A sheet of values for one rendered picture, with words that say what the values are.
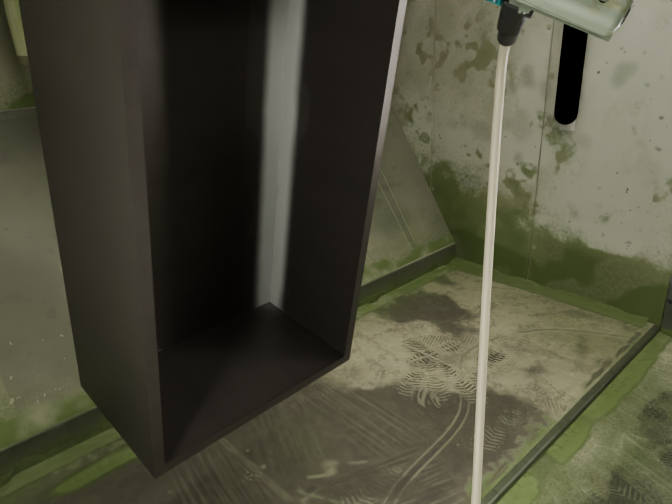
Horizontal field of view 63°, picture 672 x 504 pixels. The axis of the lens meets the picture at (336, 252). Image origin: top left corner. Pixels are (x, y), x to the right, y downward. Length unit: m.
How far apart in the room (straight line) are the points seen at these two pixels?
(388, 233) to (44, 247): 1.63
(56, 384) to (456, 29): 2.41
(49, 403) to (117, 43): 1.46
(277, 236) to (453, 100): 1.71
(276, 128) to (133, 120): 0.70
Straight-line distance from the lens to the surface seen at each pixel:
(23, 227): 2.18
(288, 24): 1.44
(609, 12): 0.71
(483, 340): 1.02
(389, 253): 2.85
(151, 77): 1.25
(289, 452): 1.91
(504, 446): 1.96
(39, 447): 2.08
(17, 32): 2.11
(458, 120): 3.07
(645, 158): 2.67
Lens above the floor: 1.31
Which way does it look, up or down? 22 degrees down
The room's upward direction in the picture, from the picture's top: 2 degrees counter-clockwise
